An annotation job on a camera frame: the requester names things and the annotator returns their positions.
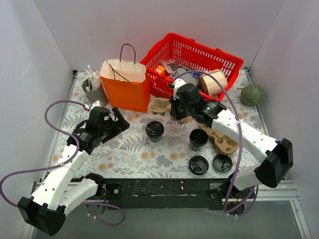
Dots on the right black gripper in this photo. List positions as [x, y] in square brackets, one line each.
[175, 110]

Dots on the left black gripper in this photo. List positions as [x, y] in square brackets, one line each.
[115, 125]

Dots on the black coffee lid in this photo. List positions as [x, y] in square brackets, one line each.
[222, 163]
[154, 129]
[198, 165]

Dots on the black paper coffee cup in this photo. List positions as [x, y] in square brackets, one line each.
[198, 139]

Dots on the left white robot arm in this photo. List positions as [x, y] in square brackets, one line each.
[47, 207]

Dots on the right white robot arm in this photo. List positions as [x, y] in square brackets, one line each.
[275, 157]

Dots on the grey crumpled bag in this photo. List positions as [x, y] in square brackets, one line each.
[188, 78]

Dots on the beige tape roll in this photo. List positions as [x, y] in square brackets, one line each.
[209, 86]

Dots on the floral patterned table mat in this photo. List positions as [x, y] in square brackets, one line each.
[132, 155]

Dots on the orange paper gift bag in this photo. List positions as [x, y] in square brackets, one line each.
[126, 84]

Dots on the orange snack packet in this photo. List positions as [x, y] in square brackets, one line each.
[161, 70]

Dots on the red plastic shopping basket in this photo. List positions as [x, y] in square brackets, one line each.
[187, 52]

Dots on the grey cup with straws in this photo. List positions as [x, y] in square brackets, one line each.
[93, 87]

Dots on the brown cardboard cup carrier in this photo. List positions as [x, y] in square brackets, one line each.
[224, 144]

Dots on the green round melon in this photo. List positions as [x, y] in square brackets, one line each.
[252, 95]

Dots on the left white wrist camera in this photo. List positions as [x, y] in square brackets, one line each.
[95, 104]

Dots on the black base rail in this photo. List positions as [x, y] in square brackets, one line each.
[161, 193]

